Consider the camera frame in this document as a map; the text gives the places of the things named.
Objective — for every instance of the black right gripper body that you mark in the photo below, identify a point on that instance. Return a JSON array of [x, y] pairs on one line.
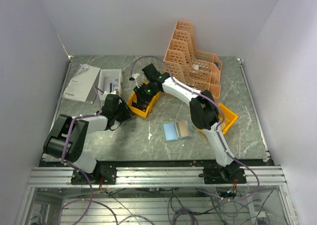
[[145, 91]]

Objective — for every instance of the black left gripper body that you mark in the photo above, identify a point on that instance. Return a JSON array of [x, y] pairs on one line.
[[123, 112]]

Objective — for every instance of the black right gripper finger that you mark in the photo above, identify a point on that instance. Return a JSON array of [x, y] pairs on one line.
[[153, 100], [141, 104]]

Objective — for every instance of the yellow bin with black item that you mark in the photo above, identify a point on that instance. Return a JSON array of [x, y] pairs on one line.
[[131, 103]]

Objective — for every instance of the white plastic box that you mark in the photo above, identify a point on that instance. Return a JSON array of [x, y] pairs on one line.
[[110, 82]]

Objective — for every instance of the green card holder wallet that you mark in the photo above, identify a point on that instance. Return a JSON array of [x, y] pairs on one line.
[[174, 131]]

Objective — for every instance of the orange credit card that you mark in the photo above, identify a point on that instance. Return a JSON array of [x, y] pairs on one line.
[[182, 129]]

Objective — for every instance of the peach plastic file organizer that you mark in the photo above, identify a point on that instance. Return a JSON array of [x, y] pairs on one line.
[[189, 65]]

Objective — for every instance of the yellow bin with boxes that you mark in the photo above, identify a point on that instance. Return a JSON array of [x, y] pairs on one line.
[[226, 118]]

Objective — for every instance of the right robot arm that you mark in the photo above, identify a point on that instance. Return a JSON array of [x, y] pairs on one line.
[[192, 97]]

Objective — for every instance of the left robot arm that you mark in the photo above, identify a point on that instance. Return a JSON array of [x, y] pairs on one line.
[[66, 140]]

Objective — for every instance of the white paper booklet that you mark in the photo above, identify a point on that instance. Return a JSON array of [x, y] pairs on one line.
[[80, 87]]

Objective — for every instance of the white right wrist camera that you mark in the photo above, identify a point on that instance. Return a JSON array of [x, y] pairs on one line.
[[137, 79]]

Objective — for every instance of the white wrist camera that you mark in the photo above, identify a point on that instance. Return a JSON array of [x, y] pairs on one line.
[[137, 79], [110, 93]]

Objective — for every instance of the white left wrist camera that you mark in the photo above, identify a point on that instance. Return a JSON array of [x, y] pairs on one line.
[[110, 93]]

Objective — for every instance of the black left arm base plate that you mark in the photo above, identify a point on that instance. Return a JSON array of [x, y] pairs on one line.
[[102, 174]]

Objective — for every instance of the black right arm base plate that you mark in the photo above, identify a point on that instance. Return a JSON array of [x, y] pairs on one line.
[[216, 174]]

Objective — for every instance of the aluminium frame rail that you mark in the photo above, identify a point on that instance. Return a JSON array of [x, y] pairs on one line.
[[155, 177]]

